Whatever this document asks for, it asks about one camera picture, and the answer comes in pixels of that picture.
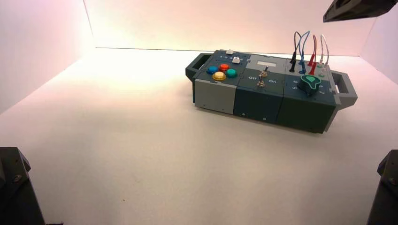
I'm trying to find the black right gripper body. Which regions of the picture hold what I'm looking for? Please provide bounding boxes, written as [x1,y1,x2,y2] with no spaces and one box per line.
[323,0,398,23]

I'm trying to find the green rotary knob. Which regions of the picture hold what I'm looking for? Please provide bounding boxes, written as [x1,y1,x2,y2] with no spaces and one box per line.
[297,74,322,97]

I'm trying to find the black jumper wire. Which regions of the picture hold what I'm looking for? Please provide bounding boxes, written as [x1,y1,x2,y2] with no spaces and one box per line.
[288,31,303,73]

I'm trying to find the blue jumper wire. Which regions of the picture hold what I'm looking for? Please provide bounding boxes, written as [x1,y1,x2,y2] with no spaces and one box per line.
[298,30,311,75]

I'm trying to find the red jumper wire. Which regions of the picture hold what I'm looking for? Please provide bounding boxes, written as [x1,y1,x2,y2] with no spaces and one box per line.
[307,35,318,76]

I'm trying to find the teal and grey control box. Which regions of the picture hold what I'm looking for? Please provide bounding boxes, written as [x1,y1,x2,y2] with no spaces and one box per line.
[185,49,358,134]

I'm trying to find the white jumper wire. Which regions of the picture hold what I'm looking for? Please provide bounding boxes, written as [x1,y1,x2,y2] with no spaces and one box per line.
[317,34,330,77]

